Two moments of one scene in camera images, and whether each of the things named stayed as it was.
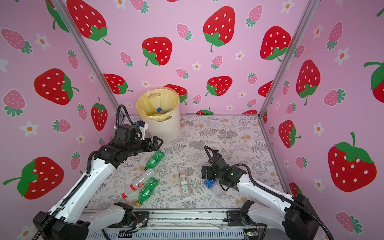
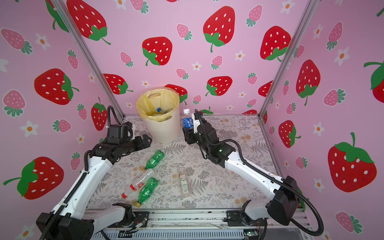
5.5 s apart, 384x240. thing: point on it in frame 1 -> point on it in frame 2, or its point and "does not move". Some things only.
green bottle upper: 156,158 does not move
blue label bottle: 215,186 -> 187,119
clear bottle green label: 185,185 does not move
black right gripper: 208,172 -> 188,136
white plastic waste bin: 168,131 does not move
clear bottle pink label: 154,115 does not move
